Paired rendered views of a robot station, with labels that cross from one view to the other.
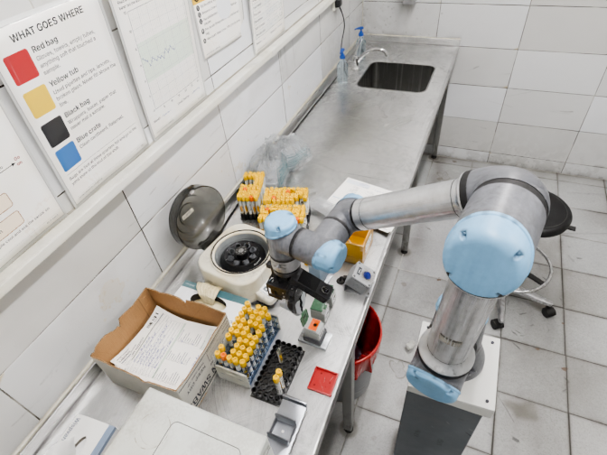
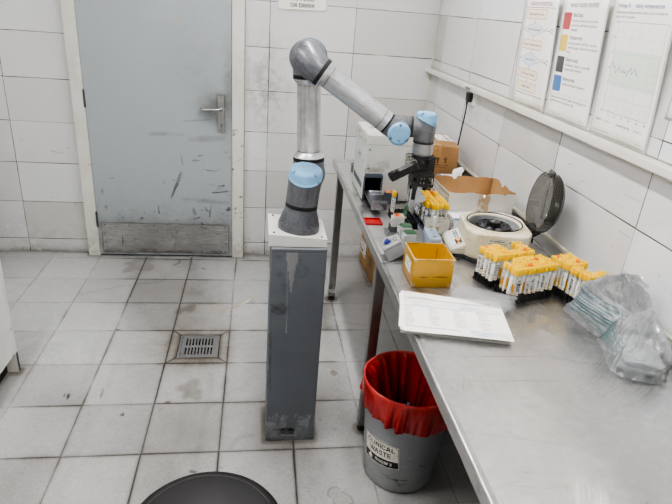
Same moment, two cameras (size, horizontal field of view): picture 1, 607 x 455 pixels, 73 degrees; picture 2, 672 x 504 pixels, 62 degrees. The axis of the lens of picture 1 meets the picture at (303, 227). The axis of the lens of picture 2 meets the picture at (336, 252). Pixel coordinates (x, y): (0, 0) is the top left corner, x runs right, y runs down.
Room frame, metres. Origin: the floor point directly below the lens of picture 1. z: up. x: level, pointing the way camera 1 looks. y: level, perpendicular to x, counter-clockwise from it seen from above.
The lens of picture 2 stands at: (2.16, -1.36, 1.67)
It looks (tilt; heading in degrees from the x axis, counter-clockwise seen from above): 24 degrees down; 144
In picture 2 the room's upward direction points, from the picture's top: 5 degrees clockwise
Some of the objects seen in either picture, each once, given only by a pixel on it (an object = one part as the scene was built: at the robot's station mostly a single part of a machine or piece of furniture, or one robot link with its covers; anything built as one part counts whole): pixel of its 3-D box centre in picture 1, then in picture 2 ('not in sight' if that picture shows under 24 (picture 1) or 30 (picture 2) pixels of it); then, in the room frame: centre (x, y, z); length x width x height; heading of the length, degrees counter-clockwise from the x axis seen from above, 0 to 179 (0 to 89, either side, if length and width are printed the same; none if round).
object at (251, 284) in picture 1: (247, 264); (486, 236); (0.93, 0.20, 0.94); 0.30 x 0.24 x 0.12; 54
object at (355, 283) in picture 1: (354, 276); (398, 248); (0.84, -0.15, 0.92); 0.13 x 0.07 x 0.08; 63
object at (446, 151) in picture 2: not in sight; (430, 155); (0.03, 0.74, 0.97); 0.31 x 0.23 x 0.18; 147
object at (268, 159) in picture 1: (266, 163); (615, 297); (1.47, 0.13, 0.97); 0.26 x 0.17 x 0.19; 168
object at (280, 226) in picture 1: (283, 236); (424, 127); (0.68, 0.05, 1.29); 0.09 x 0.08 x 0.11; 52
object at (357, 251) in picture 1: (350, 239); (427, 265); (1.01, -0.16, 0.93); 0.13 x 0.13 x 0.10; 62
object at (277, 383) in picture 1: (275, 363); (403, 208); (0.56, 0.11, 0.93); 0.17 x 0.09 x 0.11; 154
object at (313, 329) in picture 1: (314, 330); (397, 222); (0.66, 0.00, 0.92); 0.05 x 0.04 x 0.06; 61
